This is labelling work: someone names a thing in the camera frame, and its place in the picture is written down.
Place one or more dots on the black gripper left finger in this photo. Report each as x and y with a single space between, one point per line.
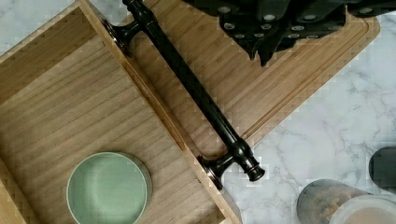
243 22

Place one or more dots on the wooden drawer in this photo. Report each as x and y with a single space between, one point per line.
67 92

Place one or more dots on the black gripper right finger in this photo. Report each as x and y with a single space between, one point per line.
290 20

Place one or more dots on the dark grey cup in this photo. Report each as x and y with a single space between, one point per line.
382 168

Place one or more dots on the green ceramic plate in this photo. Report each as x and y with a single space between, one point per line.
109 188

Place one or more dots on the large bamboo cutting board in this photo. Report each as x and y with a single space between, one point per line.
253 98

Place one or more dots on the black metal drawer handle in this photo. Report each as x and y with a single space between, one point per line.
238 150

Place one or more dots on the clear cereal jar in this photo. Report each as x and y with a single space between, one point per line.
328 201

